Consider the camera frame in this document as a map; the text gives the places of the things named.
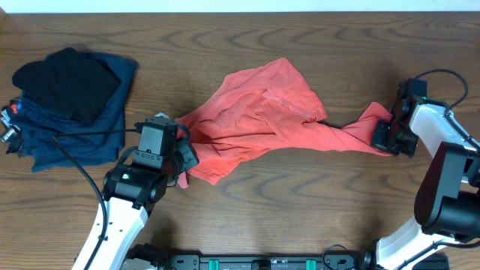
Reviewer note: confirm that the black folded garment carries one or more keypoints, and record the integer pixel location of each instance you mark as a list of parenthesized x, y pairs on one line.
[(74, 84)]

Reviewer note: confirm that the dark garment with printed graphics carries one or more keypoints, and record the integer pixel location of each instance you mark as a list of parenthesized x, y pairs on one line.
[(12, 134)]

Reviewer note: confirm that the red t-shirt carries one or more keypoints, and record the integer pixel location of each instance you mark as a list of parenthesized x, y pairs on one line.
[(267, 108)]

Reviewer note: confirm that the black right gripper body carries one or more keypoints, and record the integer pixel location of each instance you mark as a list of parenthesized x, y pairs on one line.
[(394, 139)]

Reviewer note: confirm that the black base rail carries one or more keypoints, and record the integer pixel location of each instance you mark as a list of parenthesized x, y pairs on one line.
[(258, 262)]

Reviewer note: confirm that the navy blue folded garment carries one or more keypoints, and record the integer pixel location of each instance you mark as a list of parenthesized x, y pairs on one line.
[(90, 144)]

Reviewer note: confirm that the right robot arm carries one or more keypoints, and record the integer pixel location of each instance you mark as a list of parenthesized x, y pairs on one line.
[(444, 215)]

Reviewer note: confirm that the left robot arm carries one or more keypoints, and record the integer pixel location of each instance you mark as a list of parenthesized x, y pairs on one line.
[(131, 189)]

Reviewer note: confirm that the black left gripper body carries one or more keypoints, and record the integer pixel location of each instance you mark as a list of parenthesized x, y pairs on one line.
[(181, 157)]

